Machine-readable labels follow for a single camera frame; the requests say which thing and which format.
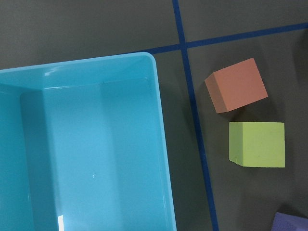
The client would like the teal plastic bin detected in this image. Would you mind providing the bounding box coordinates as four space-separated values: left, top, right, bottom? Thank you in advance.
0 52 177 231

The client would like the orange foam block left side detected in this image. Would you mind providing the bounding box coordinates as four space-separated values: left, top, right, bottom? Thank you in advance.
205 58 268 114

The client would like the yellow foam block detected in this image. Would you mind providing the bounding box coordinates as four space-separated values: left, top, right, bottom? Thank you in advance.
229 122 285 168

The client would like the purple foam block left side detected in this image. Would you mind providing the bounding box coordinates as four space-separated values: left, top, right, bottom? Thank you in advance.
271 212 308 231

